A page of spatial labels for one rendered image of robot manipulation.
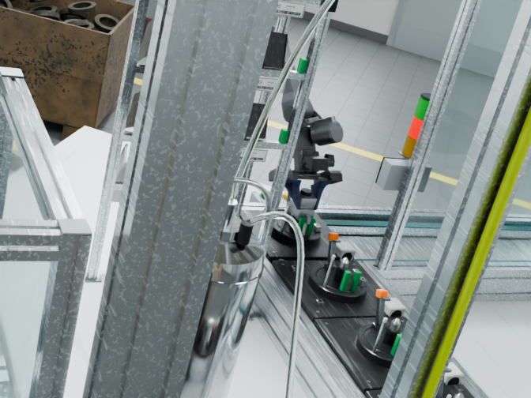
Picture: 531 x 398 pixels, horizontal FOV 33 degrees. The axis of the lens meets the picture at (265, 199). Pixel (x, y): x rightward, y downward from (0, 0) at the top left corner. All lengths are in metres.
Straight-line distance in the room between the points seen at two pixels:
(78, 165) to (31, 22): 2.21
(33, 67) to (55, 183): 3.90
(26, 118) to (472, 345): 1.48
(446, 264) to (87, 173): 1.76
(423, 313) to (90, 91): 3.90
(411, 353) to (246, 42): 0.47
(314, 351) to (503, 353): 0.62
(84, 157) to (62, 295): 1.84
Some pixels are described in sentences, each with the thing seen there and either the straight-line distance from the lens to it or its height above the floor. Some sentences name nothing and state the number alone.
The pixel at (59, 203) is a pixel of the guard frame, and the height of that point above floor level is 1.55.
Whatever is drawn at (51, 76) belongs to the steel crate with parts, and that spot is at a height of 0.35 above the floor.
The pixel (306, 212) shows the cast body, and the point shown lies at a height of 1.05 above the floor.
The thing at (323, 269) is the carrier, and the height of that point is 0.99.
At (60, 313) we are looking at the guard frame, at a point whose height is 1.46.
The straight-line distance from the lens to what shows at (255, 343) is 2.07.
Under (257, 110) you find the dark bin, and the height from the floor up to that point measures 1.36.
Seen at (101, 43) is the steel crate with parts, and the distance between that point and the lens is 4.78.
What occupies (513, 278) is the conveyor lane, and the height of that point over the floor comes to 0.93.
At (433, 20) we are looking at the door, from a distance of 8.75.
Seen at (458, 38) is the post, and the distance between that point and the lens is 2.12.
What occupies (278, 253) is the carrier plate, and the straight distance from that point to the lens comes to 2.23.
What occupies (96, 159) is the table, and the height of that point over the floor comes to 0.86.
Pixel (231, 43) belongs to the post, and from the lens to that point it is 0.79.
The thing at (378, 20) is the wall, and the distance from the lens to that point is 8.85.
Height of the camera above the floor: 2.00
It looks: 24 degrees down
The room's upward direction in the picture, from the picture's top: 15 degrees clockwise
